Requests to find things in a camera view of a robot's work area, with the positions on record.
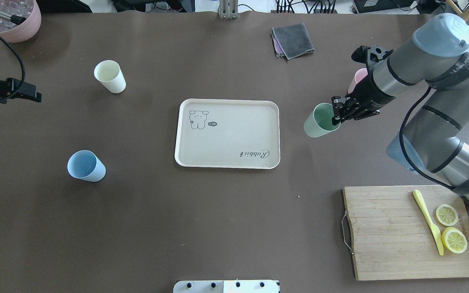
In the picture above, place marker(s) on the green cup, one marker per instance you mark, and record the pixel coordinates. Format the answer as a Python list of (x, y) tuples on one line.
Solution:
[(320, 121)]

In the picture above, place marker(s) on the light blue cup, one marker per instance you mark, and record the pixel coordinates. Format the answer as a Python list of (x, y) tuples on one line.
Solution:
[(85, 165)]

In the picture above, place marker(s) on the cream rabbit tray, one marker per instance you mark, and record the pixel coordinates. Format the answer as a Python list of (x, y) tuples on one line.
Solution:
[(219, 133)]

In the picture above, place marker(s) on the aluminium frame post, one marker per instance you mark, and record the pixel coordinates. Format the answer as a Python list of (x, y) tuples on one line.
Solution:
[(228, 9)]

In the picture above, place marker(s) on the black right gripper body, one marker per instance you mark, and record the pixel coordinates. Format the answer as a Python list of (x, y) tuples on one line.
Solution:
[(368, 95)]

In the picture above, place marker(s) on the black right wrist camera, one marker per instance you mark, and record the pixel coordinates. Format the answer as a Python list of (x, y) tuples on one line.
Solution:
[(371, 56)]

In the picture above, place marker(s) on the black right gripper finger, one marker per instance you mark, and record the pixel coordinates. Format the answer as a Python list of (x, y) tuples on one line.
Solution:
[(344, 108)]

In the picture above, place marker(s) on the pink cup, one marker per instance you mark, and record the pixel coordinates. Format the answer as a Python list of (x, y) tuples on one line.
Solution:
[(358, 76)]

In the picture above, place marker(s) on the wooden cutting board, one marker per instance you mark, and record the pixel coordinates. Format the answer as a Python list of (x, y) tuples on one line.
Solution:
[(391, 239)]

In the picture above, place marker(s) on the yellow plastic knife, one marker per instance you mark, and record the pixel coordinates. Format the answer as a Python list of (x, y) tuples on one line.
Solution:
[(435, 231)]

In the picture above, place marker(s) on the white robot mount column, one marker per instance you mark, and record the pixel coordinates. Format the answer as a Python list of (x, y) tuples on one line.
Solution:
[(227, 286)]

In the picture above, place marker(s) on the grey folded cloth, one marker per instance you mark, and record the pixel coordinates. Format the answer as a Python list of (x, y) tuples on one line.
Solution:
[(291, 41)]

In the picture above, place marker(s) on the cream cup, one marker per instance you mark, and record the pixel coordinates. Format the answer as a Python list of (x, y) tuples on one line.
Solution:
[(109, 74)]

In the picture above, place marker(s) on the pink bowl with ice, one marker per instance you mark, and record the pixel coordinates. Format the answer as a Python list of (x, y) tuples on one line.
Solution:
[(25, 8)]

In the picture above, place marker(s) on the lemon slice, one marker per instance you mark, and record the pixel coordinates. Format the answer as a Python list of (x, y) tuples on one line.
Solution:
[(446, 215), (454, 240)]

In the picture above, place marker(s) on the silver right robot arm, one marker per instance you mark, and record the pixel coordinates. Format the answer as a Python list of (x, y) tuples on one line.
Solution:
[(437, 53)]

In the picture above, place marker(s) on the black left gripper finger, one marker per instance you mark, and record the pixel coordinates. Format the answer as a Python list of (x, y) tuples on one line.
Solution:
[(23, 90)]

